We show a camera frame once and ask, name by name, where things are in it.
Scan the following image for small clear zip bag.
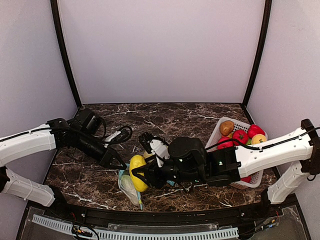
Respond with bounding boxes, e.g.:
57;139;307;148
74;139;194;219
117;163;144;210

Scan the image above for white toy radish green leaves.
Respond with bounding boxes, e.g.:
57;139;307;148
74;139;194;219
118;174;141;206

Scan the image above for large clear zip bag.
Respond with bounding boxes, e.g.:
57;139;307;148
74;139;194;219
138;145;182;189

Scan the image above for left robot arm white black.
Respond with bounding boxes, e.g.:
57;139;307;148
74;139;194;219
0;108;133;207

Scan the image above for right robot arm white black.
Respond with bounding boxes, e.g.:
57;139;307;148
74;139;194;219
130;119;320;205

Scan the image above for red toy fruit left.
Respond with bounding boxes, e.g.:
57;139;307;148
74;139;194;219
217;136;234;150

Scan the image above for red toy fruit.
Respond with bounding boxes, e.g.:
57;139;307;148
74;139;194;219
217;136;234;150
241;175;252;183

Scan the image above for brown toy potato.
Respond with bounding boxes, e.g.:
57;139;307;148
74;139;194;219
219;120;235;136

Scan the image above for red toy fruit front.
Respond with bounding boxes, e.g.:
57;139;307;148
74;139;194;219
241;175;252;183

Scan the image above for white plastic basket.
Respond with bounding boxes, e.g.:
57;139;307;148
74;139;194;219
204;116;268;190

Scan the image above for yellow toy pear with leaf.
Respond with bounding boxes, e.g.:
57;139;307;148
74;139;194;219
251;133;267;145

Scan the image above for red toy bell pepper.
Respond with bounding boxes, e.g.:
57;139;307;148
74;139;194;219
247;124;266;139

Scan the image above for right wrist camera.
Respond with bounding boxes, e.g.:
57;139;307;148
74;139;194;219
138;132;170;168

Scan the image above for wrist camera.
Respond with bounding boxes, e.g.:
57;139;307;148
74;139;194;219
103;125;133;147
138;132;170;168

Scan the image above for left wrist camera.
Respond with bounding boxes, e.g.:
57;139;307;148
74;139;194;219
103;125;133;147

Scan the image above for black front rail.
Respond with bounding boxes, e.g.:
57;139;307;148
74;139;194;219
43;202;298;227

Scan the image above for white slotted cable duct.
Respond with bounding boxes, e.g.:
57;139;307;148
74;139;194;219
32;214;239;240

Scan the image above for black corner frame post left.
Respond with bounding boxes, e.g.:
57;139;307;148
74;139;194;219
50;0;83;109

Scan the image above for black corner frame post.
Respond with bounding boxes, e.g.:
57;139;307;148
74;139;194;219
242;0;273;109
50;0;83;109

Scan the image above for black corner frame post right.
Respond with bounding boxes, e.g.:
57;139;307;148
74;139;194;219
242;0;273;109

